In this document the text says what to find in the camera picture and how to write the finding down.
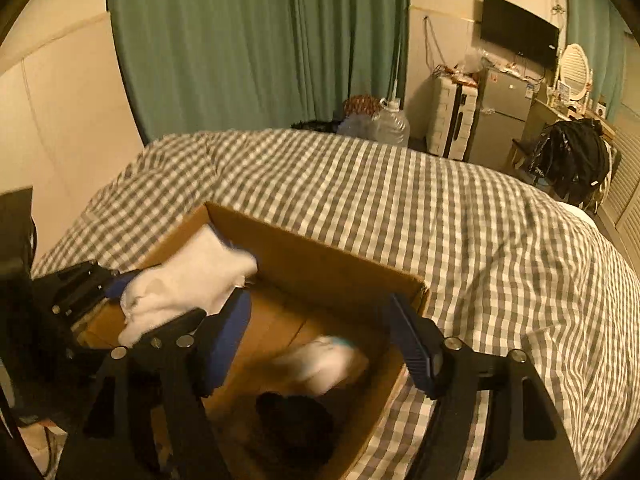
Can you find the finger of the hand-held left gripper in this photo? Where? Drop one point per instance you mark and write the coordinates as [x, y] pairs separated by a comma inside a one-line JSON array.
[[75, 285]]

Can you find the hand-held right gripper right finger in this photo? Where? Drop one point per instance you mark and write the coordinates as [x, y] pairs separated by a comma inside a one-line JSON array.
[[415, 350]]

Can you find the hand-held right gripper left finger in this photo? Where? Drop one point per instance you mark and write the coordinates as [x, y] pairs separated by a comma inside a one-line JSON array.
[[225, 345]]

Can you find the white sock with blue toe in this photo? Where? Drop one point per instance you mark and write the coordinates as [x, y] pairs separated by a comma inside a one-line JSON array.
[[325, 365]]

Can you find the cardboard box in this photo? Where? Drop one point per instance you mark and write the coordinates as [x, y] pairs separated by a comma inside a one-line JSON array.
[[320, 270]]

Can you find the black cloth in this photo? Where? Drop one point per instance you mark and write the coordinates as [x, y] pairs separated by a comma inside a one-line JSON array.
[[295, 425]]

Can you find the grey checked blanket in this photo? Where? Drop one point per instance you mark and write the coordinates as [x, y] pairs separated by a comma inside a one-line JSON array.
[[400, 210]]

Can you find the large clear water bottle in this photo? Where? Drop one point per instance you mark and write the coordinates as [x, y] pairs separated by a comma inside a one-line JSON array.
[[392, 125]]

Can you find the white suitcase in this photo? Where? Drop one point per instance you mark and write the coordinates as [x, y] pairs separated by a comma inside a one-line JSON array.
[[450, 115]]

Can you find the grey refrigerator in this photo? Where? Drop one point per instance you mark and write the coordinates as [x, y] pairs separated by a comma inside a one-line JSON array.
[[500, 115]]

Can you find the black jacket on chair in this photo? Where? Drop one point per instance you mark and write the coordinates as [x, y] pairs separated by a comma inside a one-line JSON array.
[[575, 157]]

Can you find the brown woven basket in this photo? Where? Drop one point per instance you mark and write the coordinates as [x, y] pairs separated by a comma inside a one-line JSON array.
[[362, 105]]

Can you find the louvered cabinet door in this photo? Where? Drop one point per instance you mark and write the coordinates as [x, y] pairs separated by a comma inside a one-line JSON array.
[[625, 190]]

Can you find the wooden desk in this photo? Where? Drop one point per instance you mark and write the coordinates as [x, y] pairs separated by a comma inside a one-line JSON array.
[[540, 115]]

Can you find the wide green curtain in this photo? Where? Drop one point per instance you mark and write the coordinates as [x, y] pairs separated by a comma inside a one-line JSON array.
[[240, 50]]

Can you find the clear plastic bag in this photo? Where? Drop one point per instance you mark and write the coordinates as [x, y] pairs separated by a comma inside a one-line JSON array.
[[474, 62]]

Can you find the white oval mirror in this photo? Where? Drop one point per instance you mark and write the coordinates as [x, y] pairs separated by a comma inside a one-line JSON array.
[[574, 72]]

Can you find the narrow green curtain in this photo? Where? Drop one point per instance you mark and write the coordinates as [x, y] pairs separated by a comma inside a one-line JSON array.
[[600, 20]]

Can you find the black wall television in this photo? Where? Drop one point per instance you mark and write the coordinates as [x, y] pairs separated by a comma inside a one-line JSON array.
[[517, 30]]

